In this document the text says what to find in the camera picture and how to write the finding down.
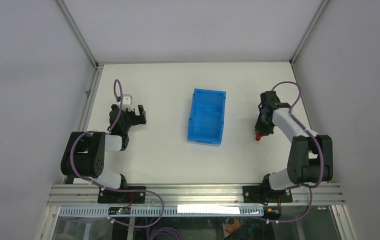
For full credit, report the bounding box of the blue plastic bin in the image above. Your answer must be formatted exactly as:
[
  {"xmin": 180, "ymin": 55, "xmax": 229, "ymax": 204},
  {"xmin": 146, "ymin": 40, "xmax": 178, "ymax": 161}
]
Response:
[{"xmin": 187, "ymin": 88, "xmax": 226, "ymax": 145}]

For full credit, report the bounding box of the white slotted cable duct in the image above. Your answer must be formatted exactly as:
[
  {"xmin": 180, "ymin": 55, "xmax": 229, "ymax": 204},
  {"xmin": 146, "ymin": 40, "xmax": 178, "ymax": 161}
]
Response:
[{"xmin": 59, "ymin": 204, "xmax": 274, "ymax": 218}]

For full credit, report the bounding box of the red black screwdriver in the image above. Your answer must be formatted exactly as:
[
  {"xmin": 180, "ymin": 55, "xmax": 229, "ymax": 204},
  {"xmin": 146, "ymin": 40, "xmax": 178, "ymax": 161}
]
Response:
[{"xmin": 255, "ymin": 132, "xmax": 263, "ymax": 141}]

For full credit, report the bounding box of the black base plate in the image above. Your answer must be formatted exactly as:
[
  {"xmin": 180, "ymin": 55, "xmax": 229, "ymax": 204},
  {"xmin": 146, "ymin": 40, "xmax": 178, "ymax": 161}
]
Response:
[
  {"xmin": 97, "ymin": 185, "xmax": 146, "ymax": 204},
  {"xmin": 242, "ymin": 185, "xmax": 293, "ymax": 205}
]

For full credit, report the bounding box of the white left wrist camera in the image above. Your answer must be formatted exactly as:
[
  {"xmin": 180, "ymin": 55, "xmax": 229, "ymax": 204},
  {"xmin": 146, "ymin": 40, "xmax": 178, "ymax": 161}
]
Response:
[{"xmin": 119, "ymin": 94, "xmax": 134, "ymax": 112}]

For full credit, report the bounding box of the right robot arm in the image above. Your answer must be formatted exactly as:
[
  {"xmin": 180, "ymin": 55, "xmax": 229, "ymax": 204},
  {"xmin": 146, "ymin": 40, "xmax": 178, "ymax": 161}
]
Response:
[{"xmin": 254, "ymin": 90, "xmax": 333, "ymax": 203}]

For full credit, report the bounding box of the aluminium front rail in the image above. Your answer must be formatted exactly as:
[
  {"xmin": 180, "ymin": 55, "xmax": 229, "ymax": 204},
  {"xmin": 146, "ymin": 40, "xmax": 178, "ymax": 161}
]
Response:
[{"xmin": 47, "ymin": 183, "xmax": 346, "ymax": 206}]

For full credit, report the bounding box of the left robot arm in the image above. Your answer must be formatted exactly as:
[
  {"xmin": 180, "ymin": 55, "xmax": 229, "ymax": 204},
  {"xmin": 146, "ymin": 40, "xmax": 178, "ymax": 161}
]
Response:
[{"xmin": 60, "ymin": 104, "xmax": 147, "ymax": 203}]

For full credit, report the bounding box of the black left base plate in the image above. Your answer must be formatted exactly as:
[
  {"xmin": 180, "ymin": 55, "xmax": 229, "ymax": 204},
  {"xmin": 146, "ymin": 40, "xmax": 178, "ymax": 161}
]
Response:
[{"xmin": 97, "ymin": 185, "xmax": 146, "ymax": 204}]

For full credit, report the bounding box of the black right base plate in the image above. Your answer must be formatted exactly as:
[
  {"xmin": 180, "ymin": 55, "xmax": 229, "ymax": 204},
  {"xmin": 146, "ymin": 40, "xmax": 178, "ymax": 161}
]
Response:
[{"xmin": 242, "ymin": 185, "xmax": 293, "ymax": 205}]

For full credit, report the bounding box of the orange object under table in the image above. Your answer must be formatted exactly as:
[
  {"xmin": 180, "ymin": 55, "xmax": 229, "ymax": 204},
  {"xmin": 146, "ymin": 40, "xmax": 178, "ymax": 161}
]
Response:
[{"xmin": 223, "ymin": 217, "xmax": 246, "ymax": 234}]

